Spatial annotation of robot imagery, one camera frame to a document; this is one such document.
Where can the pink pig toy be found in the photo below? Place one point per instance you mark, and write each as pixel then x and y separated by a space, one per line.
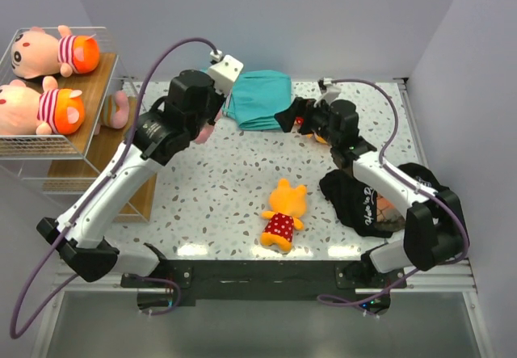
pixel 207 130

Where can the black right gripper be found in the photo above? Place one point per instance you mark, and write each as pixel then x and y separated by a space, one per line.
pixel 300 107

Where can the black printed garment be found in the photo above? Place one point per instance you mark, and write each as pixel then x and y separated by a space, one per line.
pixel 363 209

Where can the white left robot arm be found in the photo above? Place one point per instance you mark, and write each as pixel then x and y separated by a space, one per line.
pixel 172 123

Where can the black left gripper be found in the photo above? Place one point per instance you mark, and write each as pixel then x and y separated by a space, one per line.
pixel 219 98

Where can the orange bear polka dress front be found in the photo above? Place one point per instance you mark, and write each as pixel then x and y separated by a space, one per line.
pixel 287 207

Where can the pink pig striped shirt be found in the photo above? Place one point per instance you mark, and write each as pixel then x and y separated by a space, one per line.
pixel 115 112

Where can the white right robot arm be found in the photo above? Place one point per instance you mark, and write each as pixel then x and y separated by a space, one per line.
pixel 434 230

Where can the black-haired doll orange pants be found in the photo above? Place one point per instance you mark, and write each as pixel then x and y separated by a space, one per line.
pixel 35 53

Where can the orange bear polka dress back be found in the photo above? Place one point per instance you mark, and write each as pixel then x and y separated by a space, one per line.
pixel 317 136

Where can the orange bear polka dress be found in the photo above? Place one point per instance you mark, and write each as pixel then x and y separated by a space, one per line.
pixel 317 136
pixel 287 207

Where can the white wire wooden shelf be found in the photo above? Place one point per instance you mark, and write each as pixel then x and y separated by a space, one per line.
pixel 62 167

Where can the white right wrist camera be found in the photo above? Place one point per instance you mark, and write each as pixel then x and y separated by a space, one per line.
pixel 330 91

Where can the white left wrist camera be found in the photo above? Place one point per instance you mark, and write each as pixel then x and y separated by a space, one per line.
pixel 224 71

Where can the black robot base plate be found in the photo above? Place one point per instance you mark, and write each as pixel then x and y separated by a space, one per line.
pixel 191 281

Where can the folded teal cloth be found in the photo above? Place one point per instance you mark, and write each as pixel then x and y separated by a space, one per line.
pixel 256 97

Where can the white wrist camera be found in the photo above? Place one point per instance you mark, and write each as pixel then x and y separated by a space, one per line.
pixel 224 71
pixel 330 91

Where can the face-up doll orange hat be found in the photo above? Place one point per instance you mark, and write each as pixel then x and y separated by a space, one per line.
pixel 25 111

